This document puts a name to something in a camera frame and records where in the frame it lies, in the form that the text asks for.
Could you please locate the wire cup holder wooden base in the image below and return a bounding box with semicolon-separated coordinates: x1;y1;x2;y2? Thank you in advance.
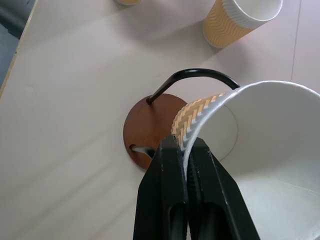
123;69;241;171

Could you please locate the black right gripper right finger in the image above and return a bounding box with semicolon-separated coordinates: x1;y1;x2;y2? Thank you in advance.
186;136;262;240

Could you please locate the orange ripple paper cup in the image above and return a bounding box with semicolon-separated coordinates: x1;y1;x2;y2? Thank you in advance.
114;0;142;7
170;80;320;240
202;0;284;49

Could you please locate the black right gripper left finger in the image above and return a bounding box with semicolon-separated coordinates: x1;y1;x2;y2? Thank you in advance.
134;134;189;240

